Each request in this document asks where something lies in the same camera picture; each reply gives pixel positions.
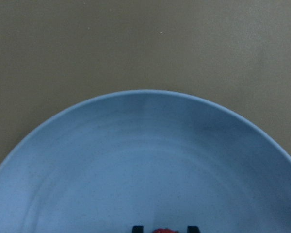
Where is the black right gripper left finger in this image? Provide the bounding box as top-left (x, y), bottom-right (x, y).
top-left (132, 225), bottom-right (144, 233)

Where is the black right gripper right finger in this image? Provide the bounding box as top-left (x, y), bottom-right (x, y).
top-left (187, 226), bottom-right (199, 233)

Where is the red strawberry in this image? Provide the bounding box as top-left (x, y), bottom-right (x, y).
top-left (153, 228), bottom-right (178, 233)

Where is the blue plate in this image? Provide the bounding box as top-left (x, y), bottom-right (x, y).
top-left (0, 90), bottom-right (291, 233)

